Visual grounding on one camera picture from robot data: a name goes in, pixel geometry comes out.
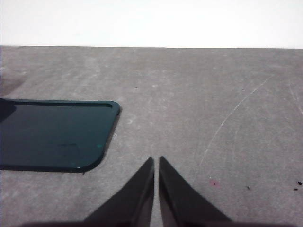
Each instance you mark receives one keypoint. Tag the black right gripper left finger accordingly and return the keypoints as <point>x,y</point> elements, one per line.
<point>132,201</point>

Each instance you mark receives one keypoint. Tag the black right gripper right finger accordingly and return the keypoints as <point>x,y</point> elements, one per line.
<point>180,203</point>

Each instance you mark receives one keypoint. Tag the black rectangular tray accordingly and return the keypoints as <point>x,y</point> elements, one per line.
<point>54,134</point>

